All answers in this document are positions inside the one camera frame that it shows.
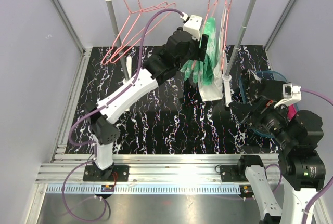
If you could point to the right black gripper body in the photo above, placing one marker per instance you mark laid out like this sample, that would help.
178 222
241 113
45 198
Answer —
265 105

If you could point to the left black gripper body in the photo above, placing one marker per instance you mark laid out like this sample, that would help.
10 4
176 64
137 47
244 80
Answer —
195 52

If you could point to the green tie-dye trousers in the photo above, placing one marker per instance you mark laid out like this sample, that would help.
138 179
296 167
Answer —
203 70

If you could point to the pink trousers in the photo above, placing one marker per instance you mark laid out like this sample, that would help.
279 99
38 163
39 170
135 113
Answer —
292 110

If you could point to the pink wire hanger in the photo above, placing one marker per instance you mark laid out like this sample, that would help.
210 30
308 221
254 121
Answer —
224 29
129 35
114 24
211 7

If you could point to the black white tie-dye trousers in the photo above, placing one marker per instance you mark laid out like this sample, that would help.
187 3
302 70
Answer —
281 114

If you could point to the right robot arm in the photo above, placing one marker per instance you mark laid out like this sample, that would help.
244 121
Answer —
297 138

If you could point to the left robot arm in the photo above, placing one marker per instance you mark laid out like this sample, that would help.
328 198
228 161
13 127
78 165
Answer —
162 65

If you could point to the blue plastic basket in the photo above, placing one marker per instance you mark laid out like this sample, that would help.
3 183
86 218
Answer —
270 74

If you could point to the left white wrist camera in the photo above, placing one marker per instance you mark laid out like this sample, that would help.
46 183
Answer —
192 25

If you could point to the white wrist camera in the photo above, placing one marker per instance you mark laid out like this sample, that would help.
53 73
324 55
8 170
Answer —
192 25
291 95

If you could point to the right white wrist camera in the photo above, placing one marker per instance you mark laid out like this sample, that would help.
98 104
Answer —
291 95

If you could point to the left aluminium corner post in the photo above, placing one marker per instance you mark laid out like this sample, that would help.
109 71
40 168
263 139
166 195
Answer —
68 26

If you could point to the aluminium corner post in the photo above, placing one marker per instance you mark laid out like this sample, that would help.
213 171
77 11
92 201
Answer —
280 23
68 26

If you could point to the right aluminium corner post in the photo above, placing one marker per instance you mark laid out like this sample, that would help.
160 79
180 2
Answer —
280 23

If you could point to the white slotted cable duct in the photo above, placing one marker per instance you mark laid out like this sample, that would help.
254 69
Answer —
145 189

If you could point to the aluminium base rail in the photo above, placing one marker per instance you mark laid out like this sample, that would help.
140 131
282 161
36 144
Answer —
184 169

